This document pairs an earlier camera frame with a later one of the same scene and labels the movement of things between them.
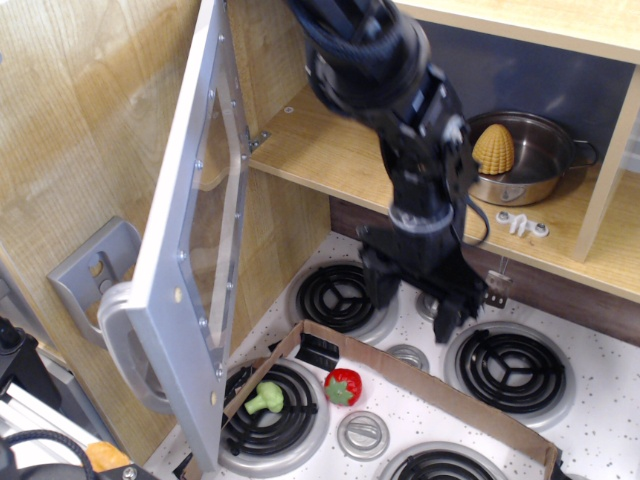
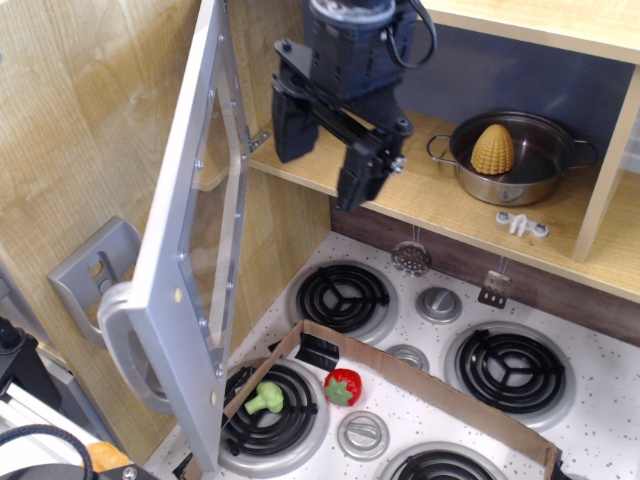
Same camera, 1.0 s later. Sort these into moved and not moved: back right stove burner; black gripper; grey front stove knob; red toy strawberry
Moved: black gripper
Not moved: grey front stove knob; red toy strawberry; back right stove burner
